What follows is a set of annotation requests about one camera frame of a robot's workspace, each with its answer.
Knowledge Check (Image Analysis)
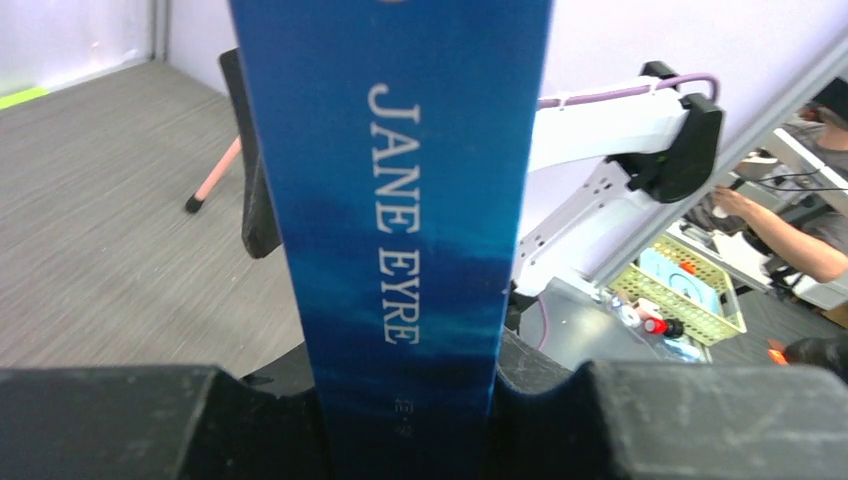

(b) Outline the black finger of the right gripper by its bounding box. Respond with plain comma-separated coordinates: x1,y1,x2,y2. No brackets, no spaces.
219,48,281,259

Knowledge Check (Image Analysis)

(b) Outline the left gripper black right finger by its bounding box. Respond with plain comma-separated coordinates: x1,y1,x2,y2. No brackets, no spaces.
486,333,847,479

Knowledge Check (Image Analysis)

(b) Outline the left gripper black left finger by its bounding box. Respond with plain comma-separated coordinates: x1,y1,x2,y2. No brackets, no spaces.
1,346,332,479

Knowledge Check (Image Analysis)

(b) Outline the blue orange Jane Eyre book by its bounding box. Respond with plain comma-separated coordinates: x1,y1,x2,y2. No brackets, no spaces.
231,0,551,479

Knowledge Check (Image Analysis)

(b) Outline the person forearm in background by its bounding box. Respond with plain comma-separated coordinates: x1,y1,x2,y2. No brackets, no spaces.
712,186,847,283

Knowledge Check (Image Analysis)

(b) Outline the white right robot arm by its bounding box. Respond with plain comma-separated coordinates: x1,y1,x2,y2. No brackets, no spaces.
219,44,721,324

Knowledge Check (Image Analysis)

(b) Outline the pink music stand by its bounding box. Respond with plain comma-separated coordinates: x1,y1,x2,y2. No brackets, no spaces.
184,136,242,214

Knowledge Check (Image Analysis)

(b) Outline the yellow plastic basket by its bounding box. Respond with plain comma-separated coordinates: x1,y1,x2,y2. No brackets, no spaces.
610,234,747,346

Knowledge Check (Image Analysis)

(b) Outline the green tape marker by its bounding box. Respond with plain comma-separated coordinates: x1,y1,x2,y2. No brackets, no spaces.
0,86,50,110

